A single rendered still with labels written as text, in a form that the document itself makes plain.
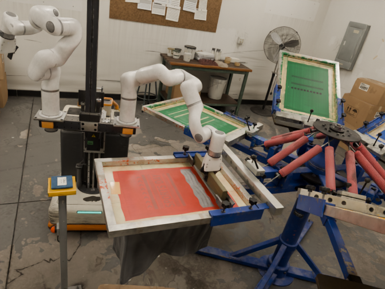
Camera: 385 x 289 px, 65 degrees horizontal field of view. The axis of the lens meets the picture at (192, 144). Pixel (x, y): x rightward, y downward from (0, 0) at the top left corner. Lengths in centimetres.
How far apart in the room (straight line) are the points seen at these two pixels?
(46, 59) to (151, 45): 373
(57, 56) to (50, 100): 28
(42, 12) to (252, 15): 470
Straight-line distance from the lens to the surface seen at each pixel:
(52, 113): 193
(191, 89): 159
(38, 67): 177
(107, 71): 531
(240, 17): 589
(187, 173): 183
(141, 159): 184
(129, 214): 149
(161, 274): 251
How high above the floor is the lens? 194
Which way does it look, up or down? 27 degrees down
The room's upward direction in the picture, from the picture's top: 11 degrees clockwise
